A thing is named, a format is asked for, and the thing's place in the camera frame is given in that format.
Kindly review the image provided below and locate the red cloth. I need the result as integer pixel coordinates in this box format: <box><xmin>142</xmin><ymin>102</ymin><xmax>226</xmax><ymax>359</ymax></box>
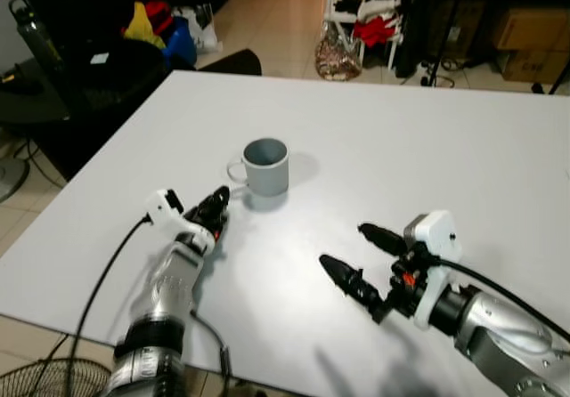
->
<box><xmin>353</xmin><ymin>14</ymin><xmax>400</xmax><ymax>48</ymax></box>

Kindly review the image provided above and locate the short black left arm cable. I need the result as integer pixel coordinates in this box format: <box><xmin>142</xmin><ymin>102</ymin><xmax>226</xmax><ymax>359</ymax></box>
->
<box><xmin>190</xmin><ymin>311</ymin><xmax>230</xmax><ymax>385</ymax></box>

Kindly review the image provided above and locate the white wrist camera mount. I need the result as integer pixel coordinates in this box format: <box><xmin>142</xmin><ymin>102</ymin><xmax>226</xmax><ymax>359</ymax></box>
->
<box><xmin>405</xmin><ymin>210</ymin><xmax>464</xmax><ymax>331</ymax></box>
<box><xmin>147</xmin><ymin>190</ymin><xmax>217</xmax><ymax>255</ymax></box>

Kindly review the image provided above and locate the red bag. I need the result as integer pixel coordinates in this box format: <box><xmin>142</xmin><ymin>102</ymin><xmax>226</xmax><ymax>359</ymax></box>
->
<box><xmin>145</xmin><ymin>0</ymin><xmax>175</xmax><ymax>35</ymax></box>

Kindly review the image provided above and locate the black desk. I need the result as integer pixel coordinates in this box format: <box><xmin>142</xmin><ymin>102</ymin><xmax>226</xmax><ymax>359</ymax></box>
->
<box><xmin>0</xmin><ymin>39</ymin><xmax>172</xmax><ymax>180</ymax></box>

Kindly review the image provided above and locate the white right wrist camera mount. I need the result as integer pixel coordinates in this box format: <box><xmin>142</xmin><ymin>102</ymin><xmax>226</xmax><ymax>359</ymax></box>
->
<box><xmin>405</xmin><ymin>210</ymin><xmax>464</xmax><ymax>331</ymax></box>

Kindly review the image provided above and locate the large cardboard box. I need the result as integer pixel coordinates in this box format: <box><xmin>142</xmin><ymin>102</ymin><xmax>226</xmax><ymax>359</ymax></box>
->
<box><xmin>493</xmin><ymin>6</ymin><xmax>570</xmax><ymax>53</ymax></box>

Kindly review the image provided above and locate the yellow cloth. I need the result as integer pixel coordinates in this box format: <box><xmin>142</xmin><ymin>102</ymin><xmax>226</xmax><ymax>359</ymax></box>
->
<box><xmin>123</xmin><ymin>4</ymin><xmax>167</xmax><ymax>49</ymax></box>

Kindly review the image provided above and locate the wire fan grill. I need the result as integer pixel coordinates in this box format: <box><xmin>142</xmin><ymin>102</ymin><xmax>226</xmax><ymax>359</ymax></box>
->
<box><xmin>0</xmin><ymin>358</ymin><xmax>115</xmax><ymax>397</ymax></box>

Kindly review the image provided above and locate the white plastic bag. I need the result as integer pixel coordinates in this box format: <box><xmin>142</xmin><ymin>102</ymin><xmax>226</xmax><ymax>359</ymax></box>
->
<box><xmin>175</xmin><ymin>4</ymin><xmax>220</xmax><ymax>55</ymax></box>

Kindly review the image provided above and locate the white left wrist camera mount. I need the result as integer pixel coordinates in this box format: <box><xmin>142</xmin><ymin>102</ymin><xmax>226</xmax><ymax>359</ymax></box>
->
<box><xmin>147</xmin><ymin>190</ymin><xmax>217</xmax><ymax>255</ymax></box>

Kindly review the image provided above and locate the black tripod stand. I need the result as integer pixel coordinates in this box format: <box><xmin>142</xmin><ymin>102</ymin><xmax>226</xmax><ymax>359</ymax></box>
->
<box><xmin>417</xmin><ymin>0</ymin><xmax>466</xmax><ymax>89</ymax></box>

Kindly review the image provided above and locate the long black left arm cable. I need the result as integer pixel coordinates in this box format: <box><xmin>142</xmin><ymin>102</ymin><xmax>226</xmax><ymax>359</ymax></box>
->
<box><xmin>67</xmin><ymin>215</ymin><xmax>154</xmax><ymax>397</ymax></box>

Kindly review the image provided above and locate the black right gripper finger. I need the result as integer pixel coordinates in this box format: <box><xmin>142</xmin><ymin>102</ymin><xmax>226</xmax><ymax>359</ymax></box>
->
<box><xmin>319</xmin><ymin>255</ymin><xmax>390</xmax><ymax>324</ymax></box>
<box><xmin>358</xmin><ymin>223</ymin><xmax>412</xmax><ymax>257</ymax></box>

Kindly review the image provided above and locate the grey mug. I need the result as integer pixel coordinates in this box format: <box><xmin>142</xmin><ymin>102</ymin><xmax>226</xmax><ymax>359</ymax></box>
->
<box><xmin>226</xmin><ymin>137</ymin><xmax>291</xmax><ymax>199</ymax></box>

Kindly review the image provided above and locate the black chair back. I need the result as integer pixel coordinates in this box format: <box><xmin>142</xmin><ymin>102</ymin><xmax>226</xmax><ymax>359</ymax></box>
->
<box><xmin>200</xmin><ymin>48</ymin><xmax>264</xmax><ymax>77</ymax></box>

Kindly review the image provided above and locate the white metal rack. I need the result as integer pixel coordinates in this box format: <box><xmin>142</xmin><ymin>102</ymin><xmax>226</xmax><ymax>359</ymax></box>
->
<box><xmin>324</xmin><ymin>0</ymin><xmax>412</xmax><ymax>70</ymax></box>

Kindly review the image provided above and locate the blue bag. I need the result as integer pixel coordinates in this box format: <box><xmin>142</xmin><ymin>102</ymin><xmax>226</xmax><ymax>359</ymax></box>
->
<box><xmin>164</xmin><ymin>18</ymin><xmax>198</xmax><ymax>69</ymax></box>

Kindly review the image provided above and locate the printed cardboard box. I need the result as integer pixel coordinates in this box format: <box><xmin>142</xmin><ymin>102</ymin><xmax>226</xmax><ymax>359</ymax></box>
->
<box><xmin>501</xmin><ymin>50</ymin><xmax>570</xmax><ymax>85</ymax></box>

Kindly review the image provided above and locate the dark water bottle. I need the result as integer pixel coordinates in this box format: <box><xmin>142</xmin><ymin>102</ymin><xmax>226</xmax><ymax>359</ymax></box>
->
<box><xmin>9</xmin><ymin>0</ymin><xmax>65</xmax><ymax>70</ymax></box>

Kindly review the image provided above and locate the patterned mesh bag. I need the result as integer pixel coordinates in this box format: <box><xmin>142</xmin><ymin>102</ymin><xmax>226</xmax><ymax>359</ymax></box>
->
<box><xmin>315</xmin><ymin>20</ymin><xmax>364</xmax><ymax>83</ymax></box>

